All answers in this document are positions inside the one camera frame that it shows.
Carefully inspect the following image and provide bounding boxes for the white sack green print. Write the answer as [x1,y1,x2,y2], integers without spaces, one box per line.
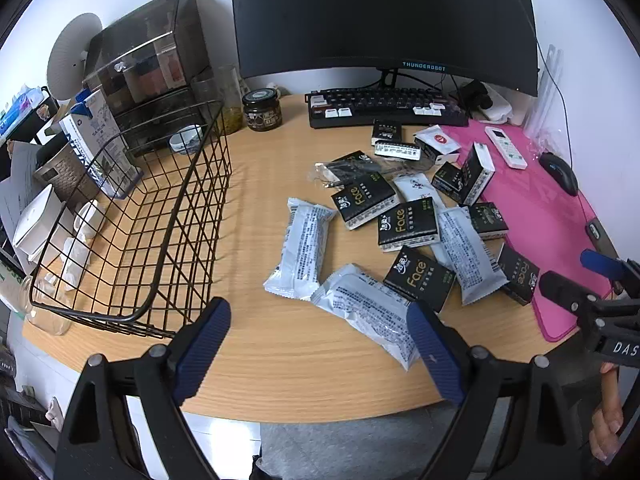
[0,252,31,317]

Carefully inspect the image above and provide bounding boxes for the person's right hand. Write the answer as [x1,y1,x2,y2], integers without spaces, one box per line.
[590,362,626,463]

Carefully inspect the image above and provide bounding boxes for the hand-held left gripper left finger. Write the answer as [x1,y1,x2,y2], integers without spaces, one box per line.
[52,296,233,480]

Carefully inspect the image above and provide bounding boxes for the white lidded food container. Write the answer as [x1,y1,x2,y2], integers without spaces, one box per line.
[12,185,65,257]
[20,232,68,264]

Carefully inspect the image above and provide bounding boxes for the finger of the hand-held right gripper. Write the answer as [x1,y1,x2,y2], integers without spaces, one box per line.
[580,249,640,293]
[538,270,609,319]

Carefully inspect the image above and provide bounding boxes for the gold-lettered black tissue pack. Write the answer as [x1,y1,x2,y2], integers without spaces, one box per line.
[431,164,464,194]

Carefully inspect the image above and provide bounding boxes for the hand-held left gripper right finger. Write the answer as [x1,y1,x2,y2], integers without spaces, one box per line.
[406,300,588,480]

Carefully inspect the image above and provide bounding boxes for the black rack with stickers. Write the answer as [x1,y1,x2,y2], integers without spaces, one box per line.
[34,91,62,147]

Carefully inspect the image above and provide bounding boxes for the pink mouse mat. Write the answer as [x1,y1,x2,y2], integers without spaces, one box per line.
[435,122,614,343]

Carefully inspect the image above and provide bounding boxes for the large crumpled white tissue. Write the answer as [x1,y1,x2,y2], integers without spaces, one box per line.
[59,237,92,291]

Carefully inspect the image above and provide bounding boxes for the person's grey clothing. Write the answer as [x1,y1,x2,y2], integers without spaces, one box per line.
[250,400,471,480]

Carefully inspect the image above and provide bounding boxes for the white round desk lamp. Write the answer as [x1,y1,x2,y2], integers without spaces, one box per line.
[47,12,103,102]

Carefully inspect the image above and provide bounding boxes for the white paper sheets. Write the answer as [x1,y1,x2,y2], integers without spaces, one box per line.
[0,141,51,247]

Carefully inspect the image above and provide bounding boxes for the black wire basket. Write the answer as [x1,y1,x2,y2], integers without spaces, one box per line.
[29,99,236,339]

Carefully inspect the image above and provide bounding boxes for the clear plastic wrapping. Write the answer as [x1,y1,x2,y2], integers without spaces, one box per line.
[522,44,572,152]

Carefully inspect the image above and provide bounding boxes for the white remote control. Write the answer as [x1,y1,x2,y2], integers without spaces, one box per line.
[485,126,529,170]

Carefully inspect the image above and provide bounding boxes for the smoked acrylic organizer box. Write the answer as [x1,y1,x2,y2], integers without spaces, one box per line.
[82,0,213,157]

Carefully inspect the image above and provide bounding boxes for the grey woven basket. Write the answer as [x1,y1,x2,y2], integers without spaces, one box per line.
[32,145,97,202]

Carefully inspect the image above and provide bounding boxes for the white sachet with red dot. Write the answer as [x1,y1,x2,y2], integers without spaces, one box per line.
[413,125,462,157]

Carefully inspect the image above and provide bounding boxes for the black keyboard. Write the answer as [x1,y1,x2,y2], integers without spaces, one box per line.
[306,87,471,129]

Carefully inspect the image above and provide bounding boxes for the clear glass jar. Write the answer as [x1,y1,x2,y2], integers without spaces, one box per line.
[20,275,74,337]

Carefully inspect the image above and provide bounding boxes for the clear glass cup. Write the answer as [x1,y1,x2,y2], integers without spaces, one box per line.
[192,66,246,136]

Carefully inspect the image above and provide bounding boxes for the small blue white bowl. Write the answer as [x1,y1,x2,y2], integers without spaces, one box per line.
[170,125,204,155]

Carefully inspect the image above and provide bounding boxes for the black computer mouse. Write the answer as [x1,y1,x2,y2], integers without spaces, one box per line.
[539,152,580,197]

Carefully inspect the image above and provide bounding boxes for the dark jar with black lid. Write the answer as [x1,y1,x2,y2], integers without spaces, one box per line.
[242,87,283,133]

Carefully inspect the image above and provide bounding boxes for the black curved monitor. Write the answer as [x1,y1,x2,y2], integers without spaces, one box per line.
[230,0,541,98]

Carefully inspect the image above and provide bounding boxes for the blue white drink carton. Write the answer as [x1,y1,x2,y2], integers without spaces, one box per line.
[59,87,144,201]

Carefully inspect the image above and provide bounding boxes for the clear plastic bag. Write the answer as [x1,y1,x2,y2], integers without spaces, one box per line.
[314,152,397,187]

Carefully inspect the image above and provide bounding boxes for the white power strip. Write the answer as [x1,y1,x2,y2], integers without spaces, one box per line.
[470,82,514,124]

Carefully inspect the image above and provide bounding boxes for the white foil snack packet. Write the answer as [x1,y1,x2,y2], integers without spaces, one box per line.
[431,206,508,307]
[310,263,422,372]
[263,197,338,302]

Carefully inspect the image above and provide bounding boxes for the blue tissue pack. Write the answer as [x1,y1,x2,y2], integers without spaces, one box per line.
[0,86,44,137]

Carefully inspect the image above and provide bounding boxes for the pile of black tissue packs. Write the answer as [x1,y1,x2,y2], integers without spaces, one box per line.
[330,119,542,314]

